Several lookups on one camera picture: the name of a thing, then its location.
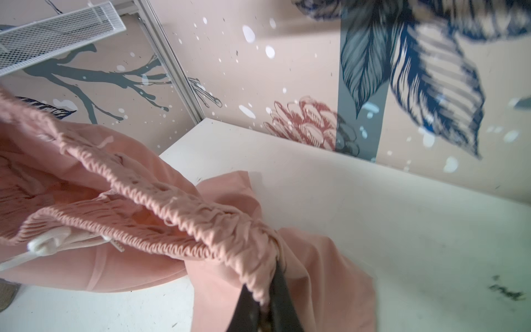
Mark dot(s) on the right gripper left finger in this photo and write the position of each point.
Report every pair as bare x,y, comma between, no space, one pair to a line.
247,314

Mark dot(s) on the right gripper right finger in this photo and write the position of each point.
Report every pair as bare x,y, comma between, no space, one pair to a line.
283,316

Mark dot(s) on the pink shorts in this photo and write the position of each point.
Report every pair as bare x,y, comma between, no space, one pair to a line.
86,208

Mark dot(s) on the white mesh wall shelf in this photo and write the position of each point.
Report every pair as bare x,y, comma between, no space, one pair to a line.
30,44

